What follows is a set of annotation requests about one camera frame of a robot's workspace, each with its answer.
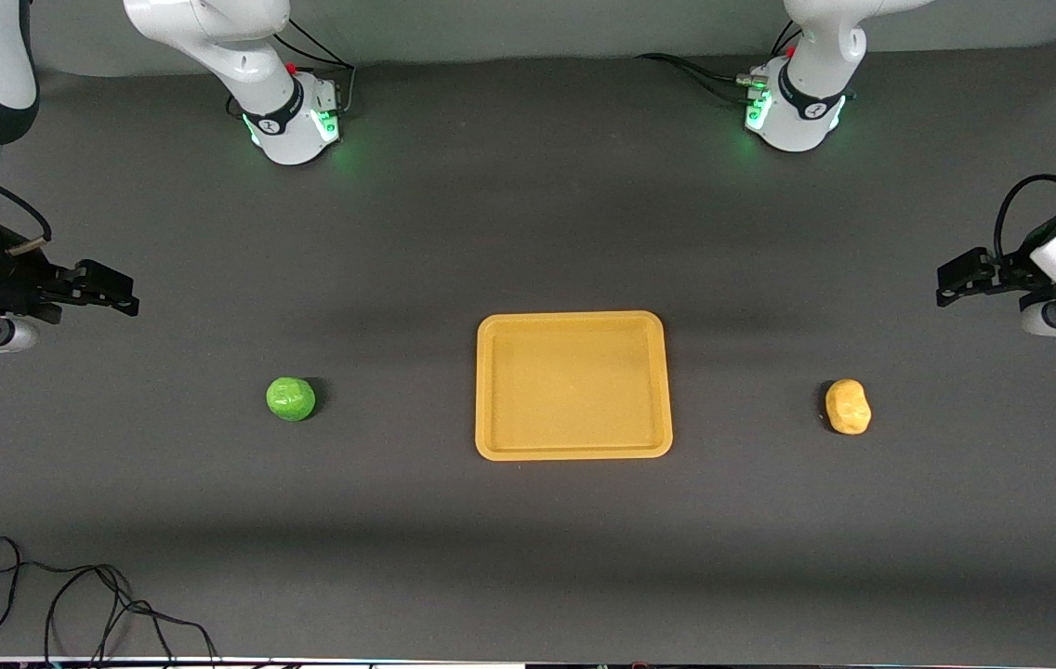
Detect yellow-brown potato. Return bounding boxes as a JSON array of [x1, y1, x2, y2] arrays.
[[825, 378, 873, 436]]

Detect green apple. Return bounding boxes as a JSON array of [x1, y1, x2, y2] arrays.
[[266, 376, 317, 423]]

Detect yellow plastic tray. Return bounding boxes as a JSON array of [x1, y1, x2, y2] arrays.
[[475, 310, 674, 462]]

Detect thin black loose cable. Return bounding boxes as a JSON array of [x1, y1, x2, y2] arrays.
[[0, 536, 220, 666]]

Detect black right arm base cables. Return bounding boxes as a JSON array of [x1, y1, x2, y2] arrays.
[[270, 19, 358, 120]]

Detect black arm base cables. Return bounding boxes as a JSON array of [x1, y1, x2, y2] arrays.
[[635, 19, 804, 109], [270, 19, 358, 120]]

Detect black left arm base cables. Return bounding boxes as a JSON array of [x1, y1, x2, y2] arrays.
[[635, 19, 804, 109]]

